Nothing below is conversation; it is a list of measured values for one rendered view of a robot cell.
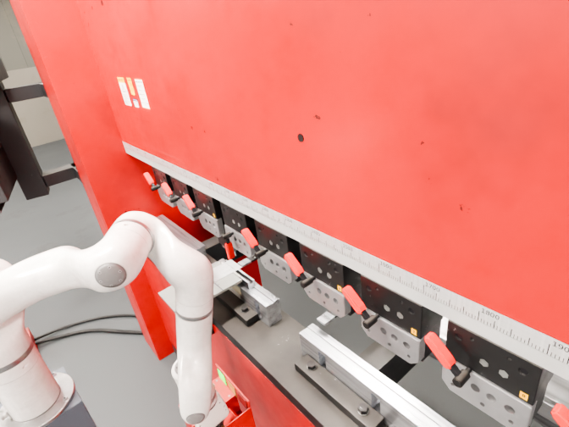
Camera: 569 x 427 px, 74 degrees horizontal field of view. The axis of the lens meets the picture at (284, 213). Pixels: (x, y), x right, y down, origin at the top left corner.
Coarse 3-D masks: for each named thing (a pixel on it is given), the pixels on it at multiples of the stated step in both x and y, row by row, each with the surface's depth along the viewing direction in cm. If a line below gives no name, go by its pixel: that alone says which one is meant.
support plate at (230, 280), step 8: (216, 264) 153; (224, 280) 143; (232, 280) 142; (240, 280) 142; (168, 288) 143; (216, 288) 139; (224, 288) 139; (160, 296) 140; (168, 296) 139; (216, 296) 137; (168, 304) 134
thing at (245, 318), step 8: (224, 296) 150; (232, 296) 149; (224, 304) 148; (232, 304) 145; (240, 304) 144; (232, 312) 144; (240, 312) 140; (248, 312) 140; (256, 312) 139; (240, 320) 140; (248, 320) 136; (256, 320) 139
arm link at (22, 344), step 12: (0, 264) 92; (24, 312) 95; (0, 324) 92; (12, 324) 92; (24, 324) 95; (0, 336) 90; (12, 336) 91; (24, 336) 94; (0, 348) 89; (12, 348) 90; (24, 348) 93; (0, 360) 89; (12, 360) 91; (0, 372) 90
